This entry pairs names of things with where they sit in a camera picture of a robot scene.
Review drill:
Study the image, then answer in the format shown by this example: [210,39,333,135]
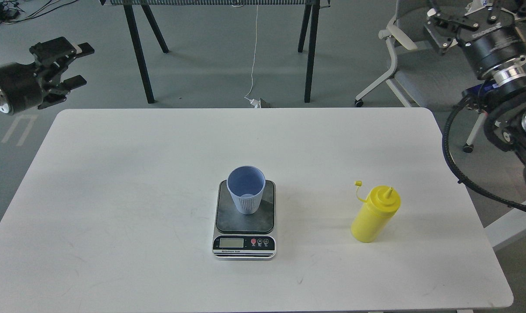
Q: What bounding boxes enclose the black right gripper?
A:
[423,0,526,80]

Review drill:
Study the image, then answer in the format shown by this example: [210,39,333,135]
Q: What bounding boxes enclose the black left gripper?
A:
[0,37,94,116]

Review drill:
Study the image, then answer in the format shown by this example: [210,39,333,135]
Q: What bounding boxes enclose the yellow squeeze bottle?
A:
[350,181,401,243]

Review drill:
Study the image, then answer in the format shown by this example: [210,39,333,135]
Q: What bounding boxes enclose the blue plastic cup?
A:
[226,166,266,215]

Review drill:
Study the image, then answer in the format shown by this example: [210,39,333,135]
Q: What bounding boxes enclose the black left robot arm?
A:
[0,37,94,116]

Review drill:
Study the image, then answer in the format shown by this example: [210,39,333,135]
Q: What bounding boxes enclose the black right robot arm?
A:
[424,0,526,213]

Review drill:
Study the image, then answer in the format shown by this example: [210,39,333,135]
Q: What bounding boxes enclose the digital kitchen scale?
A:
[212,180,278,261]

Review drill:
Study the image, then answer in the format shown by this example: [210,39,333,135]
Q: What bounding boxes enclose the grey office chair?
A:
[354,0,489,153]

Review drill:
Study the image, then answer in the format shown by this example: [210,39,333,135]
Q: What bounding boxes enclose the black trestle table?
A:
[94,0,332,104]

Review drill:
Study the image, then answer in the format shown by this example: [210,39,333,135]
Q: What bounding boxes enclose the white power adapter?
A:
[249,98,271,109]

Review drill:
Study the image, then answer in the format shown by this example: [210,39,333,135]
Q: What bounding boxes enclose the black floor cables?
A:
[0,0,80,38]

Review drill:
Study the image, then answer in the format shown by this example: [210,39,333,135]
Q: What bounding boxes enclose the white hanging cable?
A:
[244,3,258,101]

